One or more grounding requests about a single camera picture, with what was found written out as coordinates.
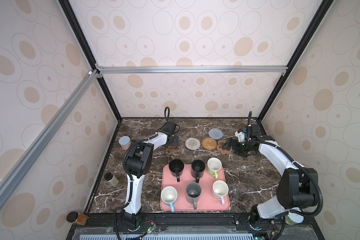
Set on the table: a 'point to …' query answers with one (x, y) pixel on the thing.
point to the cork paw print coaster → (223, 151)
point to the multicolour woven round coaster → (192, 143)
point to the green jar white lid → (292, 218)
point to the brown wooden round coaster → (172, 147)
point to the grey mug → (193, 190)
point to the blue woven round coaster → (215, 134)
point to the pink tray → (206, 201)
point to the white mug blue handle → (169, 195)
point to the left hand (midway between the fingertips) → (176, 137)
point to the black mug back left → (176, 166)
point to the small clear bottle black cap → (109, 177)
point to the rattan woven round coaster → (209, 143)
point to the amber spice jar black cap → (77, 218)
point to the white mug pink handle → (220, 189)
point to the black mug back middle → (197, 169)
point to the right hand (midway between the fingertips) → (229, 148)
